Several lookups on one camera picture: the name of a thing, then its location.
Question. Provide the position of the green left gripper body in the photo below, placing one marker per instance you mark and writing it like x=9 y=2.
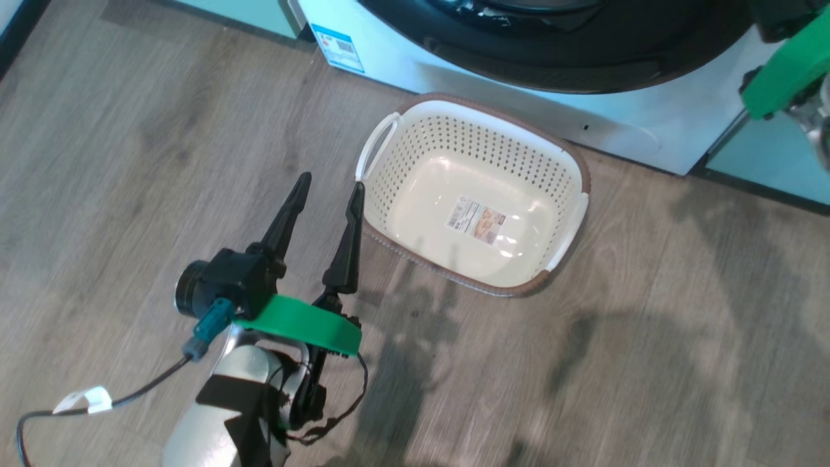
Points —
x=305 y=324

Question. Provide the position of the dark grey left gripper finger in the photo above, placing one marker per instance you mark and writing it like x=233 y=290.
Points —
x=285 y=224
x=347 y=253

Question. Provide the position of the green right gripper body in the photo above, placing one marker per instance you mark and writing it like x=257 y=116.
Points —
x=791 y=65

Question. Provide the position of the washing machine glass door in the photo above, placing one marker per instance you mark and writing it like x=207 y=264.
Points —
x=583 y=71

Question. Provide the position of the white front-load washing machine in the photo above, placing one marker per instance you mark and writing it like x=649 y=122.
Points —
x=454 y=71

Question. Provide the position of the wide pale green cabinet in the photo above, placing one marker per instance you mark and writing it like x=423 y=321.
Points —
x=771 y=155

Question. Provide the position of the cream perforated laundry basket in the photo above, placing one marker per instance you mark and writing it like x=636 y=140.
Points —
x=415 y=162

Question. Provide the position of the black round motor housing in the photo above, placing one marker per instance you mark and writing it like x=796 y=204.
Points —
x=188 y=288

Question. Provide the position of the basket product label sticker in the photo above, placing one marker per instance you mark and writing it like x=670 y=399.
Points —
x=476 y=220

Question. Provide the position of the blue white energy label sticker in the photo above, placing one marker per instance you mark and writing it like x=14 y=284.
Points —
x=337 y=48

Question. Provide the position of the narrow pale green cabinet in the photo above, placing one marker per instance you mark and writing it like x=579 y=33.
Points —
x=253 y=10

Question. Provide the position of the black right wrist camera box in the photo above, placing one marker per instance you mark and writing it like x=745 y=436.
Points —
x=778 y=16

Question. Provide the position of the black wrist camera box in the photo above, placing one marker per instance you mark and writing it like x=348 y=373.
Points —
x=240 y=279
x=778 y=16

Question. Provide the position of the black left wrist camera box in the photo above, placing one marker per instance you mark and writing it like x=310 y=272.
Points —
x=240 y=279

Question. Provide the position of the black wall baseboard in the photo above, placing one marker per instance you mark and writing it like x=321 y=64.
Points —
x=16 y=32

